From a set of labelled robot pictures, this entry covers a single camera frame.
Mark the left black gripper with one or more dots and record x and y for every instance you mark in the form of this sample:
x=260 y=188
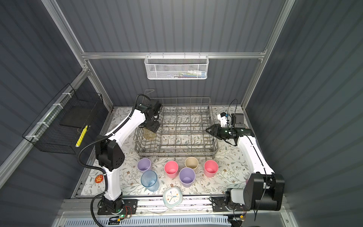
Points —
x=155 y=127

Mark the pink cup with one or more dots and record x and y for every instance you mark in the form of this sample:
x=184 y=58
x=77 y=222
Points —
x=171 y=169
x=210 y=168

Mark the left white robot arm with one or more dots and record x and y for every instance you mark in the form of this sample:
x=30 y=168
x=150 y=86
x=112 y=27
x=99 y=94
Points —
x=144 y=114

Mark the yellow marker pen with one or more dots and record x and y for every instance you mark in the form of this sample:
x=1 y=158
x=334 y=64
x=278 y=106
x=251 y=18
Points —
x=81 y=137

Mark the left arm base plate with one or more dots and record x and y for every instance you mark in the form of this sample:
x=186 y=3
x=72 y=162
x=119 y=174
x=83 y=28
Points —
x=118 y=207

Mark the white mesh wall basket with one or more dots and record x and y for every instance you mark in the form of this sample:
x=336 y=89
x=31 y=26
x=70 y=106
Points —
x=158 y=68

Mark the black wire wall basket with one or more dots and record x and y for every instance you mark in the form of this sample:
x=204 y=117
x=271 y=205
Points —
x=58 y=129

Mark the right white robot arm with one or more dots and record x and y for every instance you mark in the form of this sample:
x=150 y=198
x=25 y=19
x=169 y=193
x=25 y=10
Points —
x=264 y=188

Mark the lilac cup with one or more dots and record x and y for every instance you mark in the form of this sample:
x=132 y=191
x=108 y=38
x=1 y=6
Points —
x=144 y=165
x=187 y=177

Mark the items in white basket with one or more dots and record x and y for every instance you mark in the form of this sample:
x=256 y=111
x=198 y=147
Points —
x=194 y=74

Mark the clear blue cup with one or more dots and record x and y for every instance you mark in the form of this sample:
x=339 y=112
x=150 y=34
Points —
x=149 y=180

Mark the lilac cup front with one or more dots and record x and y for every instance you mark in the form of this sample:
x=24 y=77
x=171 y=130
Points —
x=187 y=177

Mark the beige cup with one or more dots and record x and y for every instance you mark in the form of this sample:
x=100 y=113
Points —
x=192 y=162

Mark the lilac cup left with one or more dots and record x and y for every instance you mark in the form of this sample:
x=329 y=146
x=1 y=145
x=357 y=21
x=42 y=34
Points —
x=144 y=165

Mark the red round sticker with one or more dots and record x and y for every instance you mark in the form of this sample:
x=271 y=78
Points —
x=99 y=179

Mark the clear amber glass cup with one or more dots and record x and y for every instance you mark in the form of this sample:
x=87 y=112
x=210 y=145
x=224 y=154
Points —
x=149 y=135

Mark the grey wire dish rack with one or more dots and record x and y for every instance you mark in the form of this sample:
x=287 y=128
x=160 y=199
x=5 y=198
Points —
x=183 y=121

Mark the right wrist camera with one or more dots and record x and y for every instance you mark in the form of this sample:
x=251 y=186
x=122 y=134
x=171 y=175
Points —
x=223 y=118

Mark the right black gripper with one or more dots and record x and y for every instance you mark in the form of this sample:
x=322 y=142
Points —
x=217 y=129

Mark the white mint clock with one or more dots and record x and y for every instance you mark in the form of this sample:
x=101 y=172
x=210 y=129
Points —
x=172 y=197

